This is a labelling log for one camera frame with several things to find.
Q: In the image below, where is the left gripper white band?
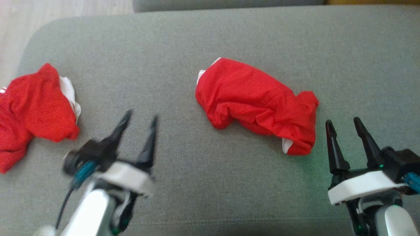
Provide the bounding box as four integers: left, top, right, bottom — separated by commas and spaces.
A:
94, 109, 159, 198

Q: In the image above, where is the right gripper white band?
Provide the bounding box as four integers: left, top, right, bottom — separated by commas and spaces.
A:
325, 117, 408, 206

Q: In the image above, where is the red t-shirt striped collar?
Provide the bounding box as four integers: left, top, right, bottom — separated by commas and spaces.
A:
0, 63, 82, 174

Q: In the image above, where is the red shorts white waistband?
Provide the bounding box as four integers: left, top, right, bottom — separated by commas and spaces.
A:
195, 57, 320, 156

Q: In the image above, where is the grey sofa seat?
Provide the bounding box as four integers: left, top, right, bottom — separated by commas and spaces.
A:
0, 5, 420, 236

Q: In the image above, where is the yellow cushion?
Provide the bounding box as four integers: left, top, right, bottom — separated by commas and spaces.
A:
324, 0, 420, 6

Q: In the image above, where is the grey sofa back cushion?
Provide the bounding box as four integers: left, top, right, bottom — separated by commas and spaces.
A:
132, 0, 326, 13

